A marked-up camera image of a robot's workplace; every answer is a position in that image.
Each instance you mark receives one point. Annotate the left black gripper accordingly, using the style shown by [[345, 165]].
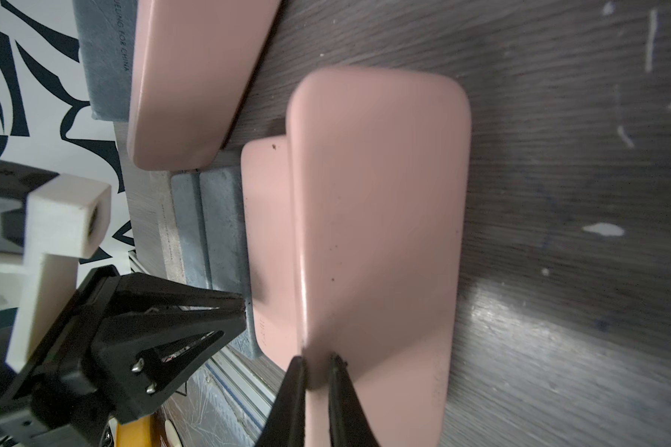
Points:
[[55, 399]]

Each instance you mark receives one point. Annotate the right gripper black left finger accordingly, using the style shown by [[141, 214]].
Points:
[[285, 426]]

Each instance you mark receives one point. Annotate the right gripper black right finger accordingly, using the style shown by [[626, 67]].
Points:
[[348, 425]]

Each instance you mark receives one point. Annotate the grey case white sunglasses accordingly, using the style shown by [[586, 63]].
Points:
[[226, 239]]

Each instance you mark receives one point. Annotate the pink case brown glasses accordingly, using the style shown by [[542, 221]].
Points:
[[270, 245]]

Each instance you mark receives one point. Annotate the pink case purple glasses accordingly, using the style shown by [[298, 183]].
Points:
[[379, 165]]

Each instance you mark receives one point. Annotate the pink case red glasses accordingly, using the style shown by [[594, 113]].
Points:
[[192, 63]]

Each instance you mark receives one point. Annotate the grey case far left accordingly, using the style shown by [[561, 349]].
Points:
[[106, 35]]

